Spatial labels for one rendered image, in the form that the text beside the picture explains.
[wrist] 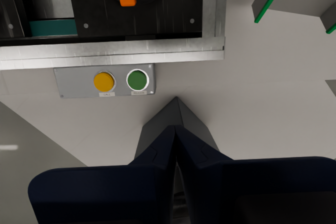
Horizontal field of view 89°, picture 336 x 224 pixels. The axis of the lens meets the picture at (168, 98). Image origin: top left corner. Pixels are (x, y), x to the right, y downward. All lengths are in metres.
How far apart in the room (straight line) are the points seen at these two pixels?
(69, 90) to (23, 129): 1.51
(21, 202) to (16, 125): 0.86
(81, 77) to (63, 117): 0.21
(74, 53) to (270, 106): 0.53
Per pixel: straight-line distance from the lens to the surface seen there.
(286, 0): 0.38
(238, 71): 0.51
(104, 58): 0.38
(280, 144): 0.66
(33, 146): 1.95
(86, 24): 0.38
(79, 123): 0.57
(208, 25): 0.37
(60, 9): 0.46
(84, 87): 0.41
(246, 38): 0.51
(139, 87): 0.36
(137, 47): 0.36
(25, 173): 2.19
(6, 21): 0.46
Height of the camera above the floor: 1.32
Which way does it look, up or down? 72 degrees down
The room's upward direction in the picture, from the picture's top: 177 degrees clockwise
